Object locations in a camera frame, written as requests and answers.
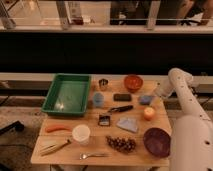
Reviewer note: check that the blue sponge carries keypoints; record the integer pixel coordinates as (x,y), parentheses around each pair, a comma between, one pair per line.
(145,99)

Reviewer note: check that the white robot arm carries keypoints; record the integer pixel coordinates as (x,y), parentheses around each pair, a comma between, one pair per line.
(191,146)

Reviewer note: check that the small metal cup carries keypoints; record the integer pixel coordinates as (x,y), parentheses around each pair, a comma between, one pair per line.
(103,84)

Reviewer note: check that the blue plastic cup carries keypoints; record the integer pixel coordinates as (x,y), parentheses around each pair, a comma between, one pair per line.
(98,100)

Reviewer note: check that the black rectangular block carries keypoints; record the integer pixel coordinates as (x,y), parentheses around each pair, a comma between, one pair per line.
(122,97)

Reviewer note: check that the orange red bowl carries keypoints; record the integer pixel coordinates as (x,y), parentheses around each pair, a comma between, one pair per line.
(133,83)

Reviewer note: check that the small black box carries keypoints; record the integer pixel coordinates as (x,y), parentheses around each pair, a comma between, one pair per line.
(104,120)

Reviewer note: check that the green plastic tray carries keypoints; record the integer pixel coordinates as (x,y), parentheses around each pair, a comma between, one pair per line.
(67,95)

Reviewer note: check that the light blue cloth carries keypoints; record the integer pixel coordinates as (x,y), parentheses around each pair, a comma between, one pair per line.
(128,124)

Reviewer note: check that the orange round fruit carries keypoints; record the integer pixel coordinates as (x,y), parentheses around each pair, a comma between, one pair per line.
(149,113)

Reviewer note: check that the white paper cup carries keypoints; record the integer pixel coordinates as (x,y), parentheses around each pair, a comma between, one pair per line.
(81,134)

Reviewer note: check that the bunch of dark grapes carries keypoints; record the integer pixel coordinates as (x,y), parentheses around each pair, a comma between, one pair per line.
(121,144)

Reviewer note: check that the orange carrot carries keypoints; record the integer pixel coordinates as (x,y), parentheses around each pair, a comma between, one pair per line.
(53,128)

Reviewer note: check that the metal fork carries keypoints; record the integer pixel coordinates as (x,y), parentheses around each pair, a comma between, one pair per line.
(87,155)

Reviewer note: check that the purple bowl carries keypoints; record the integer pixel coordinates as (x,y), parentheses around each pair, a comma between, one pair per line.
(157,142)

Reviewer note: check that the black handled tool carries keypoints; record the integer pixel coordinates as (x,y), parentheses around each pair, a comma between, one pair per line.
(120,109)

